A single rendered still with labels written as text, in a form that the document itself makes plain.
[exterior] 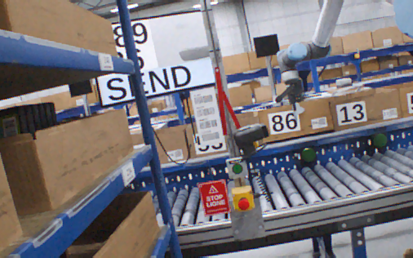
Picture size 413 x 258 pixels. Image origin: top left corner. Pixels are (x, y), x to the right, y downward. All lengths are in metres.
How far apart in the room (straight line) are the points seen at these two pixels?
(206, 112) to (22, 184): 0.85
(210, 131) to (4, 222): 0.94
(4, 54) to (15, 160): 0.15
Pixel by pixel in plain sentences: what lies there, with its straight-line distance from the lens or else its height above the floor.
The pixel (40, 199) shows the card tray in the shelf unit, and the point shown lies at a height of 1.16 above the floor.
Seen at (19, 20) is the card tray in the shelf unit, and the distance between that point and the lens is 0.48.
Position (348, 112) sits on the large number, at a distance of 1.94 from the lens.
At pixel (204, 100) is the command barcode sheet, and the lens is 1.22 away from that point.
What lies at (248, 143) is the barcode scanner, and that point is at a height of 1.04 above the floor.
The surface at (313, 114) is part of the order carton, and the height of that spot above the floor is 1.00.
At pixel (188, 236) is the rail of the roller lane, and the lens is 1.35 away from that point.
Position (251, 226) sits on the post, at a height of 0.72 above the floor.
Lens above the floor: 1.25
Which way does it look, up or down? 7 degrees down
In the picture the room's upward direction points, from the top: 11 degrees counter-clockwise
